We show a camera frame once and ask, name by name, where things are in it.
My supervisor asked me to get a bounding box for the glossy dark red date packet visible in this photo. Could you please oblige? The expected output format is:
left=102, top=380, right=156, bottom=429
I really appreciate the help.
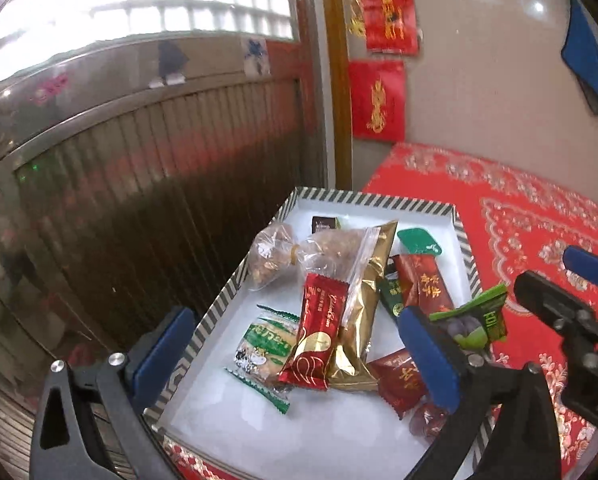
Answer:
left=366, top=347, right=430, bottom=421

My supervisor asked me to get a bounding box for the dark red packet gold lettering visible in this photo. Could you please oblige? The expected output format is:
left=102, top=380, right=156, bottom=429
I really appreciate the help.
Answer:
left=391, top=254, right=455, bottom=321

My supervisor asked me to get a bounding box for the glass block window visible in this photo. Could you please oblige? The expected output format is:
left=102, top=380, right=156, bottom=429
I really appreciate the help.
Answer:
left=0, top=0, right=300, bottom=86

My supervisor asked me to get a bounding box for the dark paper sticker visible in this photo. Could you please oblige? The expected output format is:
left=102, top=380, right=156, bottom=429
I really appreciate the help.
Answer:
left=156, top=40, right=190, bottom=86

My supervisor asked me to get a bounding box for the dark green cracker packet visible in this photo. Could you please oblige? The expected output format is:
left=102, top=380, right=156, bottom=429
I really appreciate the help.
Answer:
left=379, top=265, right=410, bottom=321

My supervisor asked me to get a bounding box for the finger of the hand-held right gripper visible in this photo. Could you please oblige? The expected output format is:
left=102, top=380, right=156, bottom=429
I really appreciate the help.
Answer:
left=513, top=270, right=598, bottom=386
left=563, top=246, right=598, bottom=293

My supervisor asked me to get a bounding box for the blue and white paper sticker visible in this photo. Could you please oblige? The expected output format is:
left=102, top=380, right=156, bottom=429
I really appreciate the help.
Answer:
left=241, top=37, right=270, bottom=78

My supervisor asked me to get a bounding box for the red floral tablecloth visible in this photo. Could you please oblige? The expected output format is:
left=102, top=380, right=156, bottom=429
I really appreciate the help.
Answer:
left=174, top=142, right=598, bottom=480

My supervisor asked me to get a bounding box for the bright red packet gold circle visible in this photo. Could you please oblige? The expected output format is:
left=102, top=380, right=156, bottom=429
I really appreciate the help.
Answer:
left=278, top=274, right=350, bottom=392

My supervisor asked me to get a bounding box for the wooden door frame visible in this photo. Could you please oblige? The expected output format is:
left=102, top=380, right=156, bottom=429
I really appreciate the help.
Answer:
left=319, top=0, right=367, bottom=193

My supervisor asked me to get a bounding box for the gold foil packet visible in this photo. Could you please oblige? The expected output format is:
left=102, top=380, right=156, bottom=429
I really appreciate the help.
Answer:
left=326, top=220, right=399, bottom=393

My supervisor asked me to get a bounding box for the red wall poster gold print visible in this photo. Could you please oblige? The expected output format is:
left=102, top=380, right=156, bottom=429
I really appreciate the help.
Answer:
left=359, top=0, right=420, bottom=55
left=349, top=60, right=407, bottom=142

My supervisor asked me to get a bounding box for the clear zip bag of nuts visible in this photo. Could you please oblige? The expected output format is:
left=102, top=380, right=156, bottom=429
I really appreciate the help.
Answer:
left=299, top=226, right=382, bottom=326

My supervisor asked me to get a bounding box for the metal folding gate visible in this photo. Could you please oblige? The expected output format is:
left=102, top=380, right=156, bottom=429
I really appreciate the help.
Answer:
left=0, top=75, right=325, bottom=411

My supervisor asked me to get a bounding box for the striped cardboard box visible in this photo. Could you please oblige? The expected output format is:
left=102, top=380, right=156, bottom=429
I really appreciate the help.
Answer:
left=144, top=187, right=482, bottom=480

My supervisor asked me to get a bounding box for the green cookie packet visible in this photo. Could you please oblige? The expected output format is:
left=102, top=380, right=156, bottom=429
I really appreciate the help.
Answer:
left=224, top=304, right=300, bottom=416

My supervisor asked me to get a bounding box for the green round-cornered packet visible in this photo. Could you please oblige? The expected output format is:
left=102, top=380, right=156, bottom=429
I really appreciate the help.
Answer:
left=396, top=227, right=442, bottom=257

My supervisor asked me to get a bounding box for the plastic-wrapped red date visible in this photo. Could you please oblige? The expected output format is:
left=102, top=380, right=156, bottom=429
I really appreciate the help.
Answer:
left=409, top=400, right=450, bottom=443

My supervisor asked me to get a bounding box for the green and black plum packet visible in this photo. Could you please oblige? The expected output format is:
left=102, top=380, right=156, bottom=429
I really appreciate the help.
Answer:
left=429, top=284, right=509, bottom=351

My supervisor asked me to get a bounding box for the black stick packet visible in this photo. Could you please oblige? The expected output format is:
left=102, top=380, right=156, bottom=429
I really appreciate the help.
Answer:
left=311, top=215, right=342, bottom=235

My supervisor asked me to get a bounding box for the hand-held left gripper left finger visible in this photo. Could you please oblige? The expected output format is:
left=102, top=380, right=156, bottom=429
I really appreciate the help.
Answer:
left=29, top=306, right=197, bottom=480

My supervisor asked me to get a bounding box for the blue cloth on wall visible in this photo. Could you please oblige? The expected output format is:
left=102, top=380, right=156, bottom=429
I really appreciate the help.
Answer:
left=560, top=0, right=598, bottom=116

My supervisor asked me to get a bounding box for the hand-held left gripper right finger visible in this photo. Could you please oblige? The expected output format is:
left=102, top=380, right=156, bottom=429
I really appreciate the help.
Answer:
left=398, top=306, right=562, bottom=480

